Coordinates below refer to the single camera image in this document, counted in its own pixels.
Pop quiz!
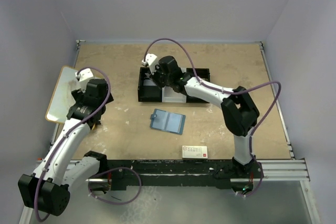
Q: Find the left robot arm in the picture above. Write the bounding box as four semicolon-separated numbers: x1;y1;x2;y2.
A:
18;79;113;216

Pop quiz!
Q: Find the white card box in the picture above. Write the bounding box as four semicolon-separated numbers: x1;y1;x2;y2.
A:
182;145;208;159

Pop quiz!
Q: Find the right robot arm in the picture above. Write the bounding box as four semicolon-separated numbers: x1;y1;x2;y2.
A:
142;54;260;166

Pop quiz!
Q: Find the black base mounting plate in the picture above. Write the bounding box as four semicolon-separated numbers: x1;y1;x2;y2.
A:
77;158;265;191

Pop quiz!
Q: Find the yellow framed whiteboard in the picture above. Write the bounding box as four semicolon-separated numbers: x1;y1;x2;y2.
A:
45;66;96;123

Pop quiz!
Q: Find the blue leather card holder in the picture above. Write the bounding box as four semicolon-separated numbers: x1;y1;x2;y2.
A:
150;109;186;135

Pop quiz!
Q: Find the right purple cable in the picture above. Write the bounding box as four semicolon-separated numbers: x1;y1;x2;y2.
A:
143;38;282;198

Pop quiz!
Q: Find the black and white sorting tray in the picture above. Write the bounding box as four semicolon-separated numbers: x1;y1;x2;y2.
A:
138;67;207;104

